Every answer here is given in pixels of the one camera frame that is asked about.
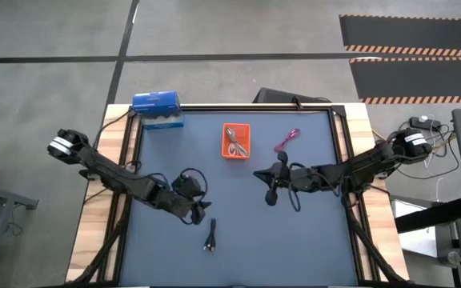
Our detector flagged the blue cardboard box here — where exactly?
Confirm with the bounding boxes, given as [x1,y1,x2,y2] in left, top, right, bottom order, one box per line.
[132,90,186,130]

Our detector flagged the pink USB-C cable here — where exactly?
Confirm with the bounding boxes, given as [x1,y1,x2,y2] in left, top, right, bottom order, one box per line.
[274,127,302,154]

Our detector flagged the white sheet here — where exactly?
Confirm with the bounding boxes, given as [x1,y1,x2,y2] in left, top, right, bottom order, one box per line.
[390,198,439,259]

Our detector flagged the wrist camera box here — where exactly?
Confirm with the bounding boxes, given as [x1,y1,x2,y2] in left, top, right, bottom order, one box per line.
[172,175,202,199]
[292,166,315,191]

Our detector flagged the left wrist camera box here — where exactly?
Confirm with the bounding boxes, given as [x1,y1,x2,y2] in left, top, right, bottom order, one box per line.
[172,175,202,199]

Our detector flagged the black flat device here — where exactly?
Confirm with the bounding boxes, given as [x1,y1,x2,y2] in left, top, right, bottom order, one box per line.
[253,86,331,104]

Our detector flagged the black striped floor mat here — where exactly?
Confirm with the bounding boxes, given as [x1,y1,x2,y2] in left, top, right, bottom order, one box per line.
[349,57,461,105]
[339,14,461,58]

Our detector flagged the blue table mat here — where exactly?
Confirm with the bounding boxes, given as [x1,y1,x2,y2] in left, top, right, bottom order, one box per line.
[118,110,359,287]

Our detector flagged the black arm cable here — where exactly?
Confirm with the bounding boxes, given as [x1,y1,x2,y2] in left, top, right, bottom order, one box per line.
[287,162,303,213]
[146,167,209,225]

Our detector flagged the white floor cable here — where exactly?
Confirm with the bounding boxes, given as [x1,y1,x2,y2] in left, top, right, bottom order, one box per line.
[424,138,447,203]

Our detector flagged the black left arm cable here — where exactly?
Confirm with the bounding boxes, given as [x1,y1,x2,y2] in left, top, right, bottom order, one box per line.
[146,167,209,225]

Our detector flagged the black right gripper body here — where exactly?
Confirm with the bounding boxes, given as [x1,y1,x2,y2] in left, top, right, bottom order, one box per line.
[265,151,295,206]

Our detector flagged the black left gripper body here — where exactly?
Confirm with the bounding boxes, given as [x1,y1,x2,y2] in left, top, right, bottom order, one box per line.
[176,195,202,225]

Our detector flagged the black floor cable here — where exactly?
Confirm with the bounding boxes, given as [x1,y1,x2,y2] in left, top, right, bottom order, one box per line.
[390,119,461,181]

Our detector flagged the black USB-C cable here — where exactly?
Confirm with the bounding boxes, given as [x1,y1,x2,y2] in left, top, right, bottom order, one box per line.
[202,218,218,253]

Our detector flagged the black power strip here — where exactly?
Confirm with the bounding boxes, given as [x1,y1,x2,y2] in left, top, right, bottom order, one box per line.
[409,115,442,132]

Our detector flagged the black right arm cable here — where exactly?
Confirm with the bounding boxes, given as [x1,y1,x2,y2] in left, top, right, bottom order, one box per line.
[287,162,303,213]

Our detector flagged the black aluminium table frame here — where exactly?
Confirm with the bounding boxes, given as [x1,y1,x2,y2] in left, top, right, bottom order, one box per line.
[70,102,411,287]

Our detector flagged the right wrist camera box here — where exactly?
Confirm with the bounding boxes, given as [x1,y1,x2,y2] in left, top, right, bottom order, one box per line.
[292,166,315,191]

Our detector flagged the orange plastic bin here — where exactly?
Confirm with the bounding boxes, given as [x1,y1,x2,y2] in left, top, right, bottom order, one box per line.
[222,122,251,160]

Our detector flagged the black crossbeam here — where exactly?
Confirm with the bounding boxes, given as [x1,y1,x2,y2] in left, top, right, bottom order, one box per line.
[394,196,461,234]

